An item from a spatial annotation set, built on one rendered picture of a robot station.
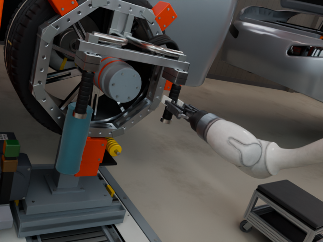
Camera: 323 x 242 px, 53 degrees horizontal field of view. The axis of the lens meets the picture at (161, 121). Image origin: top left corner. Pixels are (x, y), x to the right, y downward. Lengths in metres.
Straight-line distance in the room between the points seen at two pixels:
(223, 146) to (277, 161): 0.18
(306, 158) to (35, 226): 1.12
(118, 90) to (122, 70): 0.07
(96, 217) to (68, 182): 0.22
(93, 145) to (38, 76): 0.36
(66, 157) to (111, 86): 0.31
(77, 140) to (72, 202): 0.46
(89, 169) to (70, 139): 0.27
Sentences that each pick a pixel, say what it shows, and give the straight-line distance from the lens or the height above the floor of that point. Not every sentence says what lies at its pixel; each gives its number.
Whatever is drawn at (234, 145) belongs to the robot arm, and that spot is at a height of 0.84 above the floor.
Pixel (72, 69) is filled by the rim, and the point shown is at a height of 0.82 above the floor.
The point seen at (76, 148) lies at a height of 0.59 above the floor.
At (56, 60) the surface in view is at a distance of 1.79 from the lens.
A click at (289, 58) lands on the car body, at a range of 3.59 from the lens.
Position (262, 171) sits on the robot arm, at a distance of 1.05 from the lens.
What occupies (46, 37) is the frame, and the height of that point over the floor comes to 0.94.
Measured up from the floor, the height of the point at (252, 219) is 0.12.
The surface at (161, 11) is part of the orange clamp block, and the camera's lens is 1.33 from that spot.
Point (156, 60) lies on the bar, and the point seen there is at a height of 0.97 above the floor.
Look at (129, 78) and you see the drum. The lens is 1.16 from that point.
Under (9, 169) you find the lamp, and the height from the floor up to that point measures 0.58.
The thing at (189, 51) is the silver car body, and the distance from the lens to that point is 2.01.
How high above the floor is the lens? 1.12
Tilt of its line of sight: 17 degrees down
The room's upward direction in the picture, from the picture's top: 17 degrees clockwise
